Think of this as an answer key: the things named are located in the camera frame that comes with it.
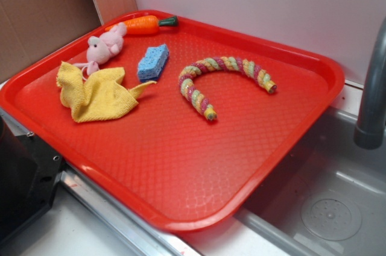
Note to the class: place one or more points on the multicolour twisted rope toy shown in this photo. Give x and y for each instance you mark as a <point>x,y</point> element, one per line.
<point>199,101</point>

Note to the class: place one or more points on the yellow cloth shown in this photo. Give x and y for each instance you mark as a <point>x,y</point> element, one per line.
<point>101,97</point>

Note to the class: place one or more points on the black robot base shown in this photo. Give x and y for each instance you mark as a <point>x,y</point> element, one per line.
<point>30,172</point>

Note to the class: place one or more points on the red plastic tray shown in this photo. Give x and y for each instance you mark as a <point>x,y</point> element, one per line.
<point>163,160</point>

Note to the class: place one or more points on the brown cardboard panel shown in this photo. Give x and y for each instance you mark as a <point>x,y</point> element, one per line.
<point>33,29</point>

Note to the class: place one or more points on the pink plush bunny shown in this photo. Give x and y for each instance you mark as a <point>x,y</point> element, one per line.
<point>101,49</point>

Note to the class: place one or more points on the blue sponge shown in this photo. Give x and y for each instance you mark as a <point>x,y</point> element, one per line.
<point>152,64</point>

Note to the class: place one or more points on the grey faucet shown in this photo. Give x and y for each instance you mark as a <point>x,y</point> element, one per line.
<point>370,126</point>

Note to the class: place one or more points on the grey sink basin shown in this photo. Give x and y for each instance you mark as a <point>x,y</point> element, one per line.
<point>326,197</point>

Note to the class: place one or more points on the orange toy carrot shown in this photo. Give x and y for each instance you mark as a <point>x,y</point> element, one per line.
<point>145,25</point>

